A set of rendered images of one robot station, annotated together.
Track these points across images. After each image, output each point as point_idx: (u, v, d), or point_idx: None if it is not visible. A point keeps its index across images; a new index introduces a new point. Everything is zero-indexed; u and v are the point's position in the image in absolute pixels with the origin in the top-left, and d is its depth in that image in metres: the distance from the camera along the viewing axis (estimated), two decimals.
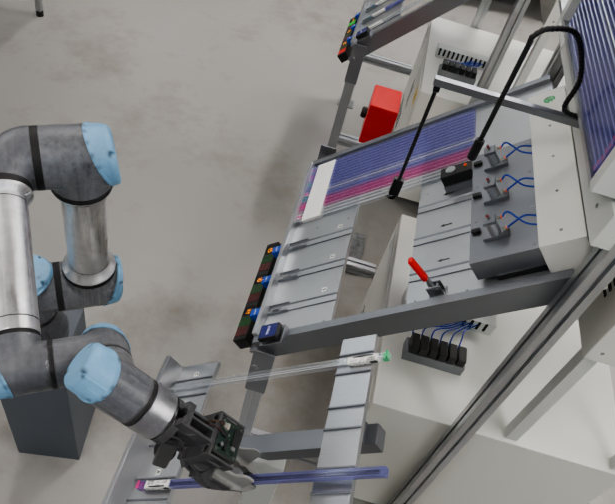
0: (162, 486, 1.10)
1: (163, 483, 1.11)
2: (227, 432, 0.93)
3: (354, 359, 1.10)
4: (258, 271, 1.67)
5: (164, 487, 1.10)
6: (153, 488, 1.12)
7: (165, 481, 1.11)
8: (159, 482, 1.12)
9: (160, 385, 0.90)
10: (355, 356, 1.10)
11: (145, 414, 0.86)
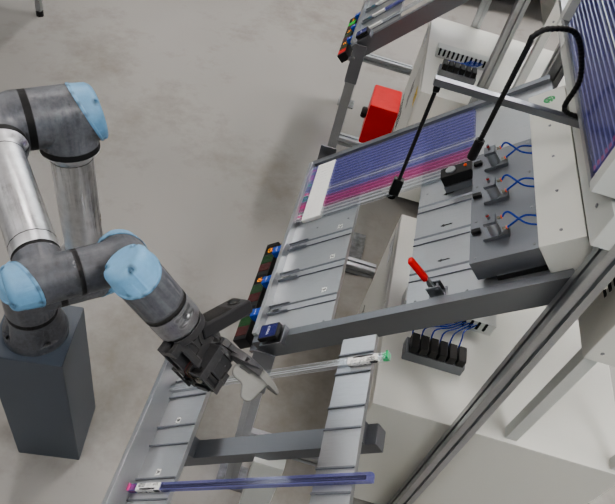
0: (153, 489, 1.12)
1: (154, 486, 1.13)
2: (194, 381, 1.00)
3: (354, 359, 1.10)
4: (258, 271, 1.67)
5: (155, 490, 1.12)
6: (144, 490, 1.14)
7: (156, 484, 1.13)
8: (150, 485, 1.13)
9: (167, 325, 0.93)
10: (355, 356, 1.10)
11: None
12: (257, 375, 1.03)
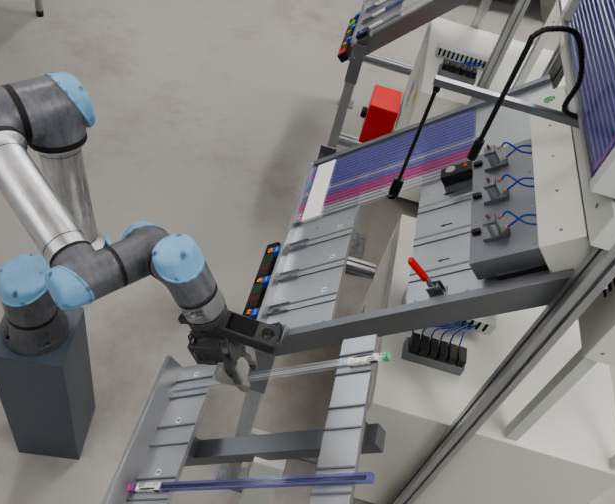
0: (153, 489, 1.12)
1: (154, 486, 1.13)
2: (194, 342, 1.15)
3: (354, 359, 1.10)
4: (258, 271, 1.67)
5: (155, 490, 1.12)
6: (144, 490, 1.14)
7: (156, 484, 1.13)
8: (150, 485, 1.13)
9: (178, 306, 1.05)
10: (355, 356, 1.10)
11: None
12: (233, 381, 1.15)
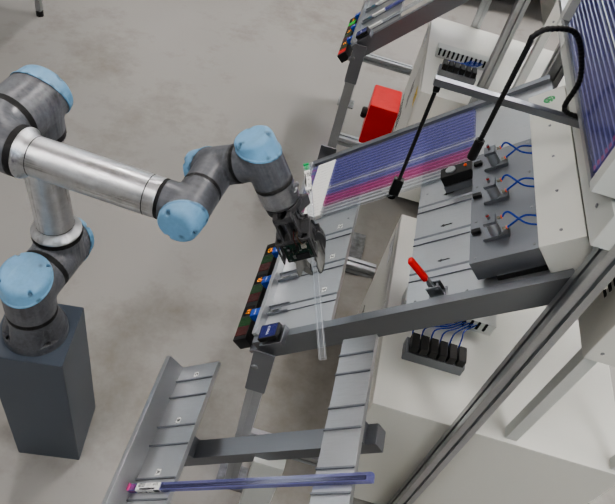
0: (153, 489, 1.12)
1: (154, 486, 1.13)
2: (299, 248, 1.20)
3: (307, 184, 1.45)
4: (258, 271, 1.67)
5: (155, 490, 1.12)
6: (144, 490, 1.14)
7: (156, 484, 1.13)
8: (150, 485, 1.13)
9: (286, 190, 1.14)
10: (305, 185, 1.45)
11: (260, 195, 1.14)
12: (324, 253, 1.28)
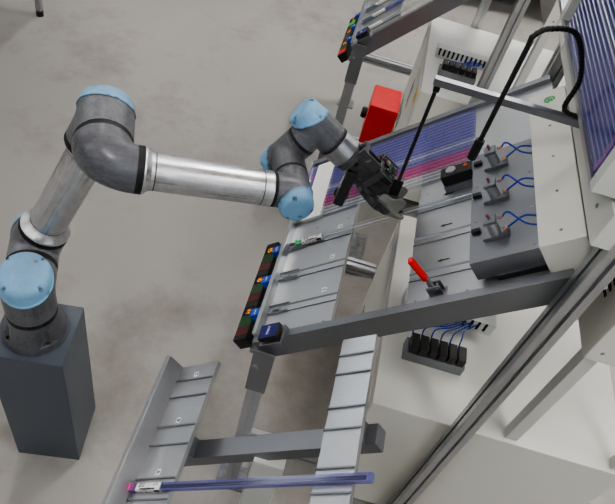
0: (153, 489, 1.12)
1: (154, 486, 1.13)
2: (389, 165, 1.40)
3: (316, 236, 1.60)
4: (258, 271, 1.67)
5: (155, 490, 1.12)
6: (144, 490, 1.14)
7: (156, 484, 1.13)
8: (150, 485, 1.13)
9: (347, 130, 1.38)
10: (315, 237, 1.59)
11: (342, 142, 1.34)
12: None
